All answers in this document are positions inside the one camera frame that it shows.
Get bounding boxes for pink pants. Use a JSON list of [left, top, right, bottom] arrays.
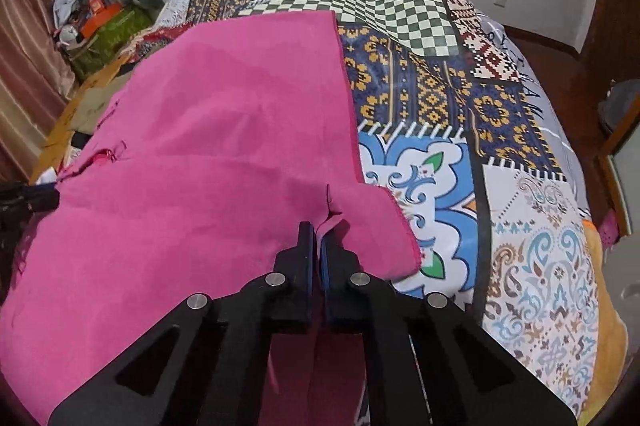
[[1, 11, 420, 424]]

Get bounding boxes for yellow cardboard box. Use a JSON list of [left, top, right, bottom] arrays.
[[29, 55, 134, 185]]

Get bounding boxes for orange yellow blanket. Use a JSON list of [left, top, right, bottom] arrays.
[[578, 220, 628, 425]]

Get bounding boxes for clutter pile with green bag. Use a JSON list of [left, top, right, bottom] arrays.
[[52, 0, 164, 81]]

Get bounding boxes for pink slipper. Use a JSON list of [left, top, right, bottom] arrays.
[[598, 209, 620, 249]]

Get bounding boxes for patchwork patterned bedspread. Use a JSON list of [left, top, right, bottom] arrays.
[[128, 0, 599, 414]]

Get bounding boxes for wooden framed mirror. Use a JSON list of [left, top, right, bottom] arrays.
[[598, 94, 640, 236]]

